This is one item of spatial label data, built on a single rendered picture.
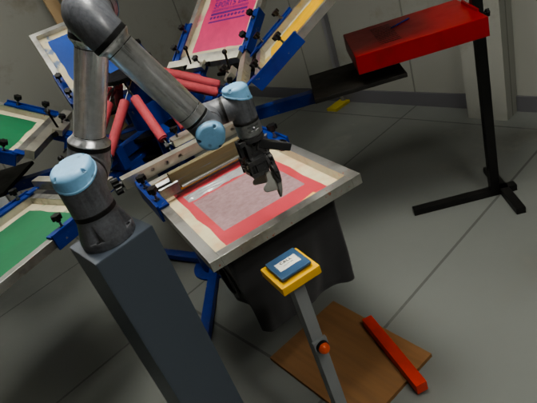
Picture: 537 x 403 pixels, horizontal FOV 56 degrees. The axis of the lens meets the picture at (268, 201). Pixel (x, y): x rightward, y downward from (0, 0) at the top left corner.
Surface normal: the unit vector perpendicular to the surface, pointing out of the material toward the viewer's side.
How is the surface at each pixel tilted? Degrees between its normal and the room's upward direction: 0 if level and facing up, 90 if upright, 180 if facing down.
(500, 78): 90
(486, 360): 0
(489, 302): 0
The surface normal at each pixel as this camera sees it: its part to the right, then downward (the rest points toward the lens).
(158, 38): 0.66, 0.18
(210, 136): 0.17, 0.46
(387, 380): -0.30, -0.82
